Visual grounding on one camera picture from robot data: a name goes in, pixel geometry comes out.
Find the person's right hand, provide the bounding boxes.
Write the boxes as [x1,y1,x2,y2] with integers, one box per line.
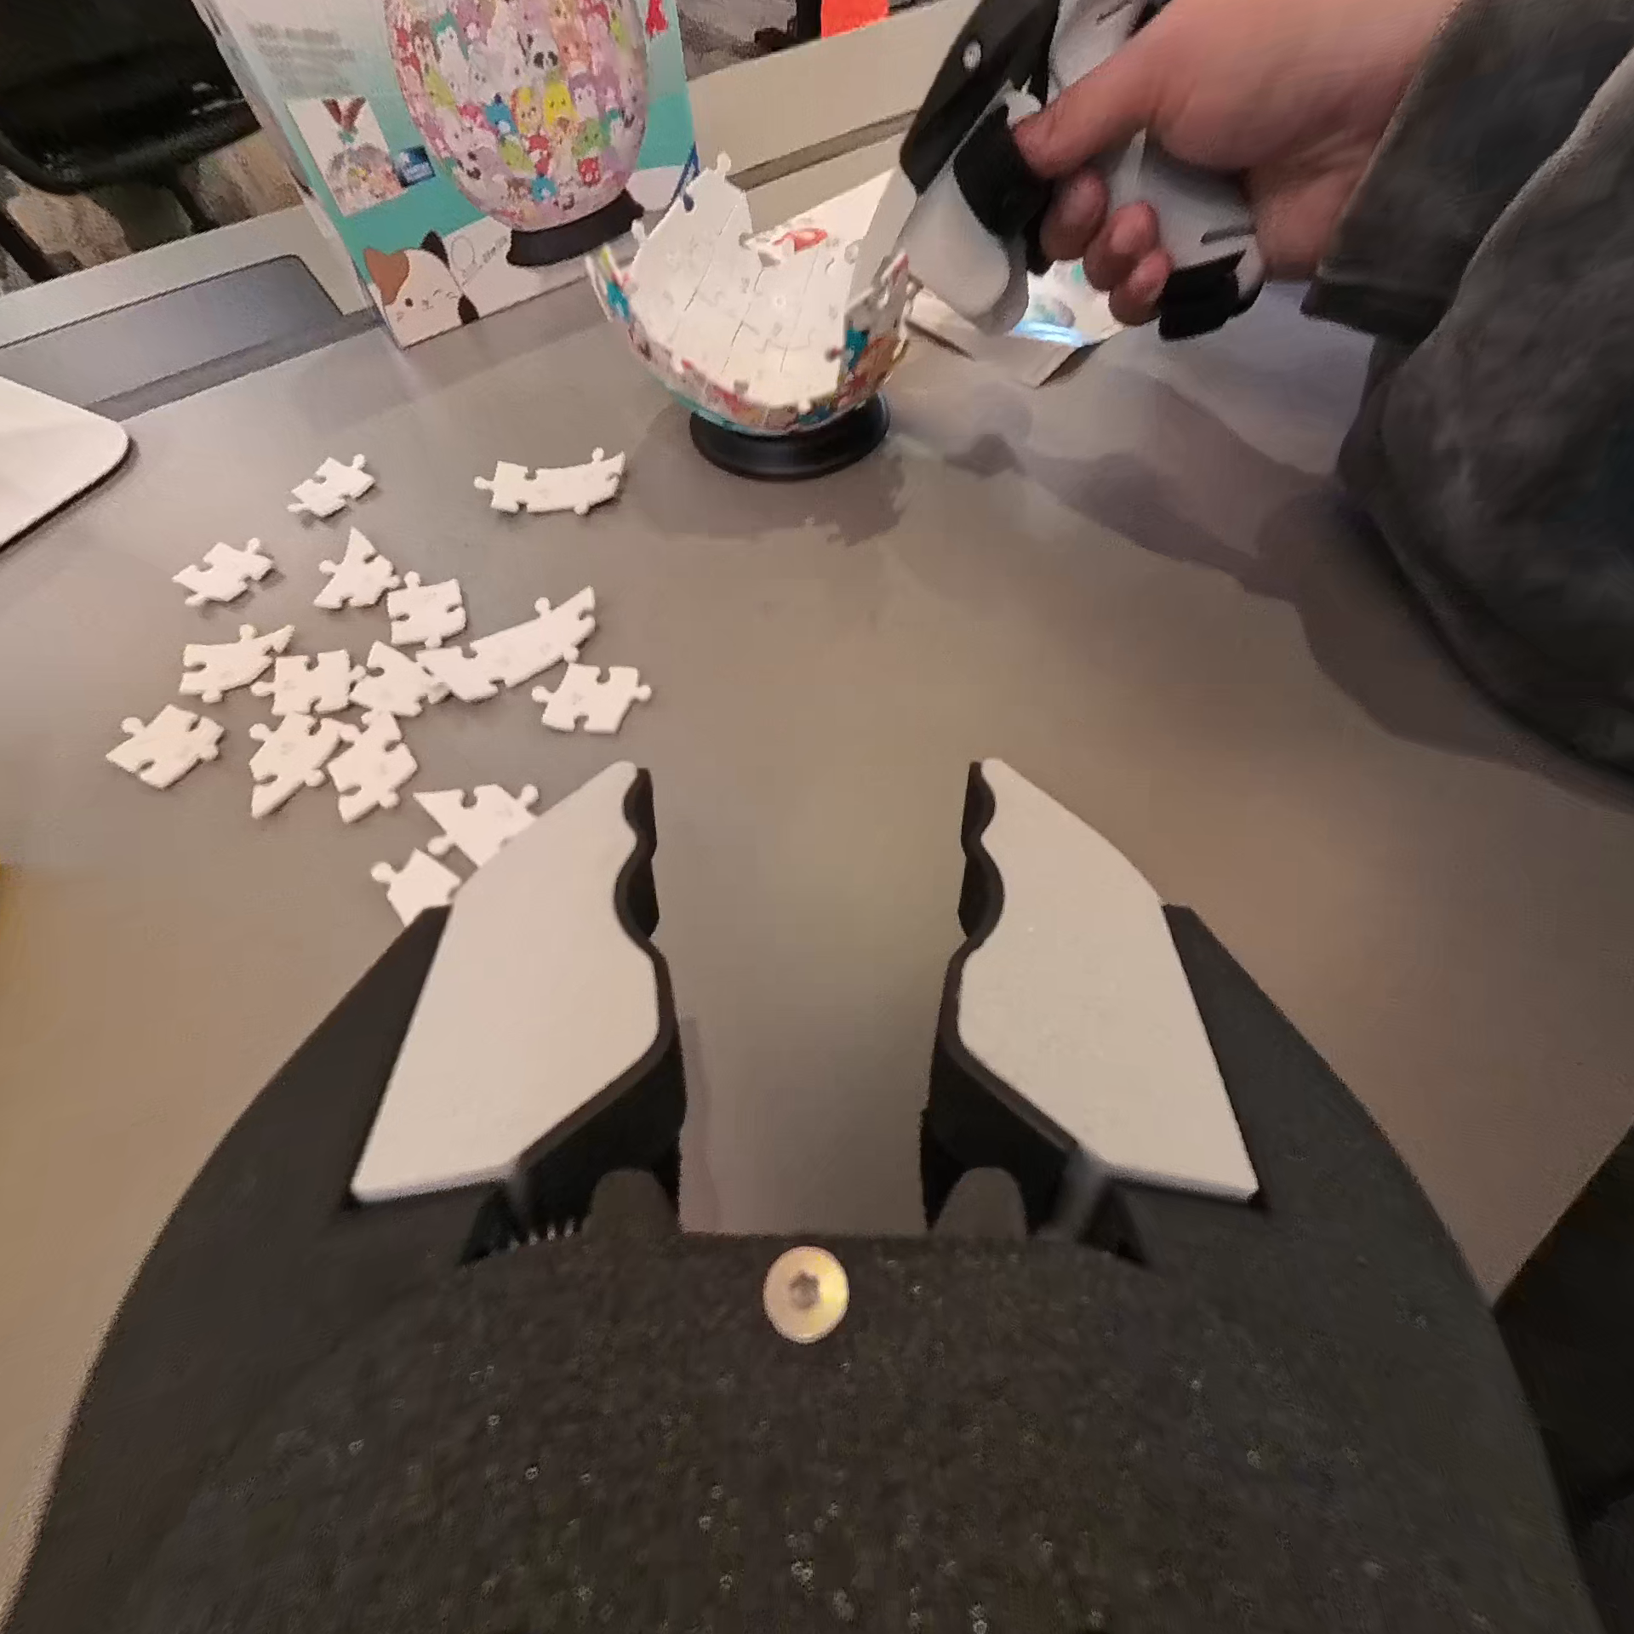
[1015,0,1457,324]

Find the black ball stand ring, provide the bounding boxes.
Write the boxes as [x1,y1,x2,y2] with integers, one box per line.
[688,387,890,481]

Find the pile white puzzle pieces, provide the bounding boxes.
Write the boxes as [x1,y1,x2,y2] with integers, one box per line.
[106,450,653,827]

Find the joined white puzzle strip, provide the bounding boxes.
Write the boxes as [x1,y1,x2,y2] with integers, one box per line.
[475,447,629,517]

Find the printed puzzle instruction leaflet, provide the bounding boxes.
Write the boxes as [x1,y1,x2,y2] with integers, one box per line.
[912,275,1128,386]

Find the colourful puzzle ball box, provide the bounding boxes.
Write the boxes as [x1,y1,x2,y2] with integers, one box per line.
[206,0,698,349]

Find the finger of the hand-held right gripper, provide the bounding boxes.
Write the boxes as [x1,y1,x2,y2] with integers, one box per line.
[854,165,927,298]

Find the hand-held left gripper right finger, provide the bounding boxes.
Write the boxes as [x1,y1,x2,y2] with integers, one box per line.
[923,759,1260,1244]

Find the black office chair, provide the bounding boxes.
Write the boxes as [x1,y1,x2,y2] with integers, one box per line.
[0,0,265,275]

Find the partly built puzzle ball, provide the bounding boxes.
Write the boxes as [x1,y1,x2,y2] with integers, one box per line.
[585,153,923,439]

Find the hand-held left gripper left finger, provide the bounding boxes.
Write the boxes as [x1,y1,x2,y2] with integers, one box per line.
[350,763,685,1244]

